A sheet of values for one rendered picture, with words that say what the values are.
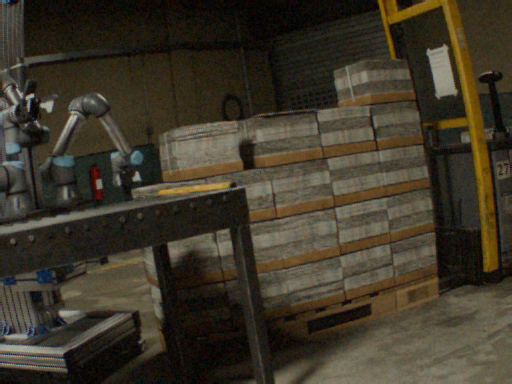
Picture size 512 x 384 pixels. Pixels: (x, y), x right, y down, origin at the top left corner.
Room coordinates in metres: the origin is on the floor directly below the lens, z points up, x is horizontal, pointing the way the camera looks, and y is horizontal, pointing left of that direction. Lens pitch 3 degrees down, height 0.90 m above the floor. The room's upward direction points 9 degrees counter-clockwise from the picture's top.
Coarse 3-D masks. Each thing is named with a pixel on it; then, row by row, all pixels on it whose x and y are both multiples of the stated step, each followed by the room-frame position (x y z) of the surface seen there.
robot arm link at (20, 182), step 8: (8, 168) 2.61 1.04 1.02; (16, 168) 2.63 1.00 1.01; (24, 168) 2.68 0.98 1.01; (8, 176) 2.59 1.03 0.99; (16, 176) 2.62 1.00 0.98; (24, 176) 2.67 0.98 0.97; (8, 184) 2.59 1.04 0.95; (16, 184) 2.63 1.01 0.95; (24, 184) 2.66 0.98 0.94; (8, 192) 2.62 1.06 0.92
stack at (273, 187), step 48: (144, 192) 2.91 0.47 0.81; (288, 192) 3.13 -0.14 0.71; (336, 192) 3.20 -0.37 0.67; (192, 240) 2.97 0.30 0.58; (288, 240) 3.11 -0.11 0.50; (336, 240) 3.19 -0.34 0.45; (192, 288) 2.96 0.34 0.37; (288, 288) 3.11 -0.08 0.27; (336, 288) 3.18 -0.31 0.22; (192, 336) 3.07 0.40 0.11; (240, 336) 3.01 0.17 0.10; (288, 336) 3.09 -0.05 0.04
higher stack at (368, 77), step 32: (384, 64) 3.34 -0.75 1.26; (352, 96) 3.48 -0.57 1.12; (384, 128) 3.31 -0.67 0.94; (416, 128) 3.38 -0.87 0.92; (384, 160) 3.30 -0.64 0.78; (416, 160) 3.37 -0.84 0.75; (416, 192) 3.35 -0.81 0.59; (416, 224) 3.35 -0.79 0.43; (416, 256) 3.34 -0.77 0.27; (416, 288) 3.33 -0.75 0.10
